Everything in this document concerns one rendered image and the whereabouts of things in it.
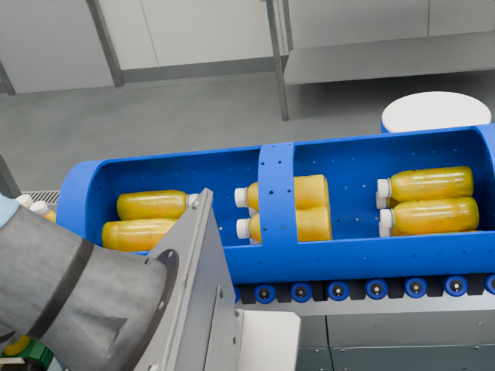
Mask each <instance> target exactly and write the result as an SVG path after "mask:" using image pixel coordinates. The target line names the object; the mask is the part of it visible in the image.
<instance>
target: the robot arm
mask: <svg viewBox="0 0 495 371"><path fill-rule="evenodd" d="M166 276H167V267H166V264H164V263H162V262H160V261H158V260H157V259H155V258H153V257H150V256H145V255H139V254H134V253H130V252H122V251H118V250H111V249H106V248H103V247H100V246H98V245H96V244H94V243H92V242H90V241H88V240H87V239H85V238H83V237H81V236H78V235H77V234H76V233H73V232H71V231H70V230H67V229H66V228H64V227H62V226H60V225H58V224H56V223H55V222H53V221H51V220H49V219H47V218H45V217H44V216H41V215H40V214H38V213H36V212H34V211H32V210H30V209H28V208H26V207H24V206H23V205H21V204H20V202H19V201H18V200H16V199H9V198H7V197H5V196H3V195H0V355H1V354H2V352H3V351H4V349H5V347H6V346H7V345H8V343H9V342H10V340H11V339H12V338H13V336H14V335H15V333H16V332H18V333H20V334H23V335H25V336H28V337H29V338H31V339H34V340H35V341H37V342H40V343H42V344H44V345H46V346H47V347H48V348H49V349H50V350H51V351H52V352H53V353H54V354H55V355H56V356H57V357H58V358H59V359H60V360H61V361H62V362H63V363H64V364H65V365H66V366H68V367H69V368H70V369H71V370H72V371H122V370H123V368H124V366H125V365H126V364H127V362H128V361H129V360H130V358H131V356H132V355H133V354H134V352H135V350H136V348H137V347H138V345H139V343H140V342H141V340H142V338H143V336H144V334H145V333H146V331H147V329H148V327H149V325H150V323H151V321H152V318H153V316H154V314H155V311H156V309H157V307H158V304H159V302H160V299H161V296H162V294H163V291H164V287H165V283H166Z"/></svg>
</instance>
